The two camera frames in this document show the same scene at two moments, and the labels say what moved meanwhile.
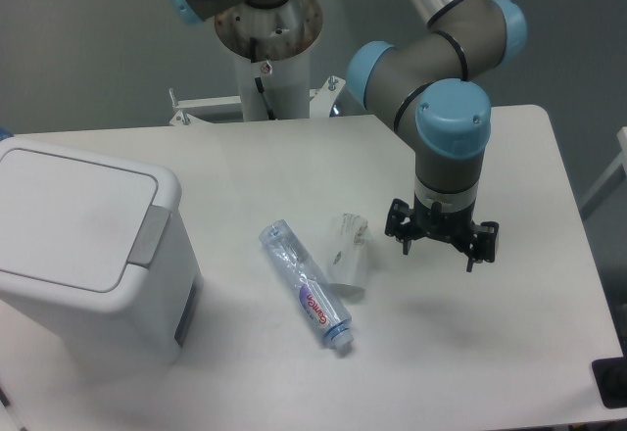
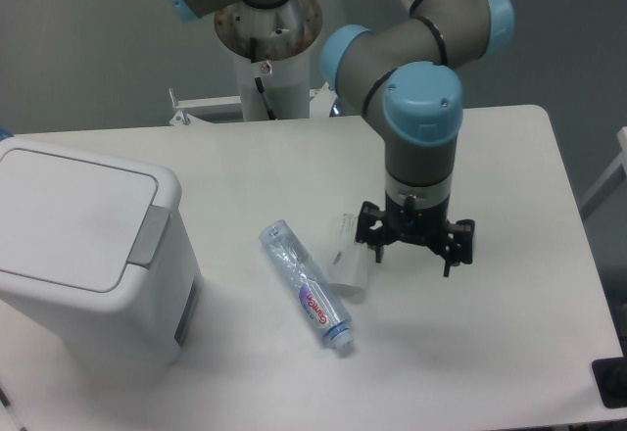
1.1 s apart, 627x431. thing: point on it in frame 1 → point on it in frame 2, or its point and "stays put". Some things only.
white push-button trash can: x=95 y=252 stays put
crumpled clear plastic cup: x=348 y=261 stays put
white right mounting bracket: x=322 y=99 stays put
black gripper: x=453 y=226 → x=423 y=224
